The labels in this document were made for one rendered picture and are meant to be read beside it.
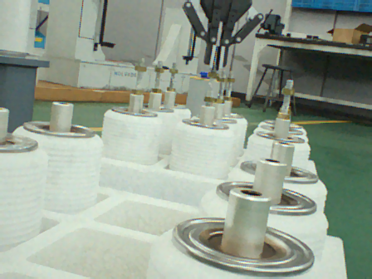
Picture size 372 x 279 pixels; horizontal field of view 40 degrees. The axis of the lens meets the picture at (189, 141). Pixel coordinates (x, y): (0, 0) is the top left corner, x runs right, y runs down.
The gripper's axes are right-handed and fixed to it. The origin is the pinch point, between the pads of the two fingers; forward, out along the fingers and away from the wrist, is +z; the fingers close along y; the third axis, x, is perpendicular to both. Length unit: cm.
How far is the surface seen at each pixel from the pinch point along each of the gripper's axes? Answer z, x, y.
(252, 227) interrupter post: 9, 55, 9
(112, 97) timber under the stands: 33, -282, 7
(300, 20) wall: -64, -499, -200
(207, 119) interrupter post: 9.7, 1.1, 0.1
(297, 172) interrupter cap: 10.4, 32.1, -3.0
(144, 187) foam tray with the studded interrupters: 20.5, 5.0, 8.8
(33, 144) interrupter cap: 10.1, 34.6, 22.1
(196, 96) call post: 8.9, -37.9, -5.1
